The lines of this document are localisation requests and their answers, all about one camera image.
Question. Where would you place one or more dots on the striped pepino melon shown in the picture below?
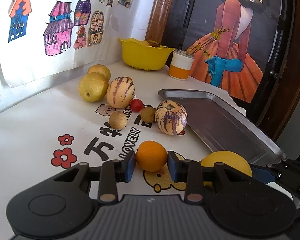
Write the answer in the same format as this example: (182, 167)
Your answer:
(120, 92)
(171, 117)

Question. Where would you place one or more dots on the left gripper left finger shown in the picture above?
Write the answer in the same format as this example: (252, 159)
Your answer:
(64, 204)

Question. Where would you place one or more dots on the brown longan fruit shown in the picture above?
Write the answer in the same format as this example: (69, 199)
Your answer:
(118, 120)
(148, 114)

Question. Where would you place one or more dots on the brown wooden door frame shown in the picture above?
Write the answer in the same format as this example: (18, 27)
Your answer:
(158, 20)

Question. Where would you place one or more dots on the colourful houses drawing paper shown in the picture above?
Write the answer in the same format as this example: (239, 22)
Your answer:
(39, 38)

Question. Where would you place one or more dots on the red cherry tomato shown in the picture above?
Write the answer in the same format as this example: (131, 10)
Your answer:
(136, 105)

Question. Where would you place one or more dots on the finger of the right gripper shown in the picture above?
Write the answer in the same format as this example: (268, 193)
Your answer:
(266, 174)

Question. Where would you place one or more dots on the orange white jar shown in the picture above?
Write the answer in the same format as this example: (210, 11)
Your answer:
(180, 65)

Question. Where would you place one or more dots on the yellow pear front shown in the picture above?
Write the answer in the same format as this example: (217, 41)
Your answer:
(93, 87)

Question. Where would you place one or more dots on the silver metal tray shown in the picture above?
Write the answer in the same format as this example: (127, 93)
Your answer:
(221, 127)

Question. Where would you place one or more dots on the yellow plastic bowl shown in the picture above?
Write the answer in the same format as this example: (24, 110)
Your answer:
(141, 55)

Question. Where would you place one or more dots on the small orange mandarin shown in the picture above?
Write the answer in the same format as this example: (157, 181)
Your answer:
(151, 156)

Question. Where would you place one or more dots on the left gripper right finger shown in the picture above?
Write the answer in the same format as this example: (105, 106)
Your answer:
(235, 202)

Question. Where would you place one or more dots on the yellow pear back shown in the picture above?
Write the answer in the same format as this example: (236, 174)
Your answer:
(100, 69)

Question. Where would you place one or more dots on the yellow pear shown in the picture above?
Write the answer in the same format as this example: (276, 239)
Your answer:
(93, 87)
(100, 69)

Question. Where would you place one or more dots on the girl orange dress poster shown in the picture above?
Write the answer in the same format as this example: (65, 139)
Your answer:
(239, 59)

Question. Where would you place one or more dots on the yellow flower twig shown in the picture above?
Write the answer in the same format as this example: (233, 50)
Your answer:
(202, 45)

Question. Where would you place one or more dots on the fruits inside yellow bowl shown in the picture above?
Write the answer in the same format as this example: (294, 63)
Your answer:
(150, 43)

